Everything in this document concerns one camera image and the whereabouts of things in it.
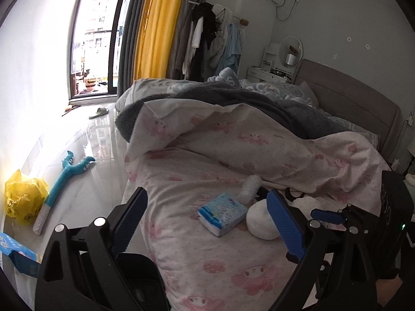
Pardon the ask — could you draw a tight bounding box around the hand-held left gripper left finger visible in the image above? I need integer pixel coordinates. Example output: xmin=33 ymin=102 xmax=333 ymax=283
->
xmin=35 ymin=186 xmax=149 ymax=311

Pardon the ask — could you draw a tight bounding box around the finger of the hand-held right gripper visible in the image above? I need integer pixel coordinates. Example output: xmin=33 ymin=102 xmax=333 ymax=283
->
xmin=310 ymin=204 xmax=385 ymax=232

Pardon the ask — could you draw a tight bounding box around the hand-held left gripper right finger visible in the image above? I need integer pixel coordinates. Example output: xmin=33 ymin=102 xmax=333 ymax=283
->
xmin=266 ymin=189 xmax=377 ymax=311

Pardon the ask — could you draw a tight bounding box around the white tissue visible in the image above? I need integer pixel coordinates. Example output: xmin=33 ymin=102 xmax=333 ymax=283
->
xmin=291 ymin=197 xmax=322 ymax=217

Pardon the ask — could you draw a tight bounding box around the black trash bin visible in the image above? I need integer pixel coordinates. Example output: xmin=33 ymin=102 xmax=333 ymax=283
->
xmin=80 ymin=252 xmax=172 ymax=311

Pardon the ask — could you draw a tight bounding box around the blue white tissue pack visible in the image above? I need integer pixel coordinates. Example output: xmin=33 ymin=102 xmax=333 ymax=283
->
xmin=197 ymin=192 xmax=249 ymax=238

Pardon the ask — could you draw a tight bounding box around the person's right forearm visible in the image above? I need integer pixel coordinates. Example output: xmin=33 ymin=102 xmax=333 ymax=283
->
xmin=376 ymin=274 xmax=402 ymax=311

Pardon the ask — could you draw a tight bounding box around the blue dinosaur grabber toy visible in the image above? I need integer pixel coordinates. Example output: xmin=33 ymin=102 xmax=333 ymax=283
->
xmin=33 ymin=150 xmax=96 ymax=236

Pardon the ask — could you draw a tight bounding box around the pink printed duvet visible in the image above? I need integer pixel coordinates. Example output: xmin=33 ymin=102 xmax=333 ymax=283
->
xmin=124 ymin=99 xmax=393 ymax=311

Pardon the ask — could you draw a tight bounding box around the yellow plastic bag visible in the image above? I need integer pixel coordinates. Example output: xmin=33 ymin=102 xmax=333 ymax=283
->
xmin=4 ymin=168 xmax=50 ymax=227

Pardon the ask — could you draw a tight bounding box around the blue flat packet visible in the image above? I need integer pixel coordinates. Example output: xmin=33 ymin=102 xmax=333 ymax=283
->
xmin=0 ymin=231 xmax=43 ymax=277

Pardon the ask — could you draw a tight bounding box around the grey bed headboard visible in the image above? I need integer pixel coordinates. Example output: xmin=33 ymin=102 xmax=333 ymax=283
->
xmin=293 ymin=59 xmax=402 ymax=166

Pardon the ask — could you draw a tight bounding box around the grey fleece blanket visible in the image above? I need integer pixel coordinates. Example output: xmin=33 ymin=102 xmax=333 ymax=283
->
xmin=115 ymin=82 xmax=358 ymax=144

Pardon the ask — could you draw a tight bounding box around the white dressing table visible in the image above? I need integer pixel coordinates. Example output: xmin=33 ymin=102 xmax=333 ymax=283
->
xmin=247 ymin=42 xmax=293 ymax=85

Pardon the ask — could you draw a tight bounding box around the round white fan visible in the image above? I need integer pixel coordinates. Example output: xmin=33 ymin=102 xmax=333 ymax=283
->
xmin=278 ymin=35 xmax=303 ymax=69

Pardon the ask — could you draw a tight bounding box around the light blue hanging shirt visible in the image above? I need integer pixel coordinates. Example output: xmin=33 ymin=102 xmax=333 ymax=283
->
xmin=215 ymin=23 xmax=244 ymax=76

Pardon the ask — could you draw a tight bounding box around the grey brown hanging coat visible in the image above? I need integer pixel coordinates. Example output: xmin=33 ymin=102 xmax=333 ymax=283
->
xmin=169 ymin=6 xmax=196 ymax=72

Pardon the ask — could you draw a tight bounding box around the beige hanging jacket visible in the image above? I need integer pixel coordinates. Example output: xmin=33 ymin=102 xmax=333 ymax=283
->
xmin=207 ymin=4 xmax=234 ymax=69

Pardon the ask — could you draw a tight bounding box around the white hanging shirt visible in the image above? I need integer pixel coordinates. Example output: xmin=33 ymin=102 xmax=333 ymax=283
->
xmin=182 ymin=16 xmax=205 ymax=76

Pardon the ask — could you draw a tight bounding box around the yellow curtain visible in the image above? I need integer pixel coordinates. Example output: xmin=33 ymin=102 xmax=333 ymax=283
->
xmin=132 ymin=0 xmax=190 ymax=82

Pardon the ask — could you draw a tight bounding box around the black hanging garment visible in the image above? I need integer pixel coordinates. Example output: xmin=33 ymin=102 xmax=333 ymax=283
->
xmin=189 ymin=2 xmax=218 ymax=82

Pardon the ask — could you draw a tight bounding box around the balcony door frame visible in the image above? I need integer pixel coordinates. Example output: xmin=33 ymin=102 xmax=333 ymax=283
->
xmin=67 ymin=0 xmax=137 ymax=100

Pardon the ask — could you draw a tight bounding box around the wall clothes rail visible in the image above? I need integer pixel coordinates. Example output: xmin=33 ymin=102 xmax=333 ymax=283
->
xmin=187 ymin=1 xmax=250 ymax=27

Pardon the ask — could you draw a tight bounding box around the air conditioner power cable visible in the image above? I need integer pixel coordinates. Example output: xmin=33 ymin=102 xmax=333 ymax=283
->
xmin=275 ymin=0 xmax=301 ymax=22

